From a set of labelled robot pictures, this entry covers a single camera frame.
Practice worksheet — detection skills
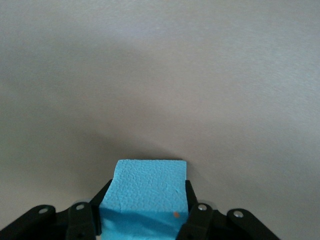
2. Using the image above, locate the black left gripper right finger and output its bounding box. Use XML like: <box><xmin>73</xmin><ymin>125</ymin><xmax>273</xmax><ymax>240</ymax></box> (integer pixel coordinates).
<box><xmin>175</xmin><ymin>179</ymin><xmax>279</xmax><ymax>240</ymax></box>

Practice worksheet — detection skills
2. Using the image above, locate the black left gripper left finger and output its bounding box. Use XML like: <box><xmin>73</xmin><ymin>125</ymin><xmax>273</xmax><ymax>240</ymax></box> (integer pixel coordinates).
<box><xmin>0</xmin><ymin>178</ymin><xmax>113</xmax><ymax>240</ymax></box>

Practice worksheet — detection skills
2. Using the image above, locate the blue foam cube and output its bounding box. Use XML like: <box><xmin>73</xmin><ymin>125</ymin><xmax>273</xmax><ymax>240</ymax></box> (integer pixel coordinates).
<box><xmin>98</xmin><ymin>159</ymin><xmax>189</xmax><ymax>240</ymax></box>

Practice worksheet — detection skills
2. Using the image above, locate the brown table cover sheet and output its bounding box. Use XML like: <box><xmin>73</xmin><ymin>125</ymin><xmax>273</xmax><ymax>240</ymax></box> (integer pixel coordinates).
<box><xmin>0</xmin><ymin>0</ymin><xmax>320</xmax><ymax>240</ymax></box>

